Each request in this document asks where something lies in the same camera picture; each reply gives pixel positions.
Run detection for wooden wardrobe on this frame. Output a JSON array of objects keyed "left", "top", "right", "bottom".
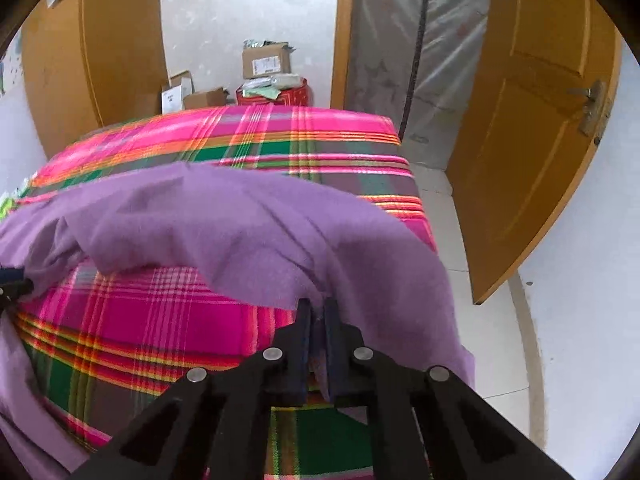
[{"left": 20, "top": 0, "right": 169, "bottom": 144}]

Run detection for wooden door frame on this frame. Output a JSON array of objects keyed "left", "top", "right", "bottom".
[{"left": 329, "top": 0, "right": 359, "bottom": 111}]

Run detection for clear plastic door curtain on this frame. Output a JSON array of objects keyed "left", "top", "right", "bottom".
[{"left": 345, "top": 0, "right": 494, "bottom": 171}]

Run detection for open brown cardboard box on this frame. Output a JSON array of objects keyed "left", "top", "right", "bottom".
[{"left": 242, "top": 40, "right": 294, "bottom": 80}]

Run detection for white plastic packets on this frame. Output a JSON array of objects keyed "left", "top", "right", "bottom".
[{"left": 244, "top": 74, "right": 305, "bottom": 99}]

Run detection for purple fleece pants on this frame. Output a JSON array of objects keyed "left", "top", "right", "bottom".
[{"left": 0, "top": 162, "right": 475, "bottom": 477}]

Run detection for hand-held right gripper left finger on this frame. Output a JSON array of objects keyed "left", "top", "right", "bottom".
[{"left": 74, "top": 297, "right": 312, "bottom": 480}]

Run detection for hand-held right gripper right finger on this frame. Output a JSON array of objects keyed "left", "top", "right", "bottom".
[{"left": 324, "top": 297, "right": 577, "bottom": 480}]

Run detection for wooden door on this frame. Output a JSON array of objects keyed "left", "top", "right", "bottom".
[{"left": 446, "top": 0, "right": 624, "bottom": 306}]

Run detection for metal door handle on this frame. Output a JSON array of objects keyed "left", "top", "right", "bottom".
[{"left": 567, "top": 79, "right": 609, "bottom": 137}]

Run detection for small brown cardboard box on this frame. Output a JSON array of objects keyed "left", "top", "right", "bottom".
[{"left": 182, "top": 87, "right": 231, "bottom": 111}]

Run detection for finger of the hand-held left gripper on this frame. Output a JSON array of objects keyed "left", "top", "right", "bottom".
[{"left": 0, "top": 266, "right": 35, "bottom": 306}]

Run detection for pink green plaid blanket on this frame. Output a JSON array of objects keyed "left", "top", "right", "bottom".
[{"left": 12, "top": 105, "right": 439, "bottom": 480}]

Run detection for white cardboard box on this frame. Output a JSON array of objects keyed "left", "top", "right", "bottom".
[{"left": 160, "top": 71, "right": 195, "bottom": 115}]

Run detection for red box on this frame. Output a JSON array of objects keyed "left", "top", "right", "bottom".
[{"left": 235, "top": 77, "right": 311, "bottom": 109}]

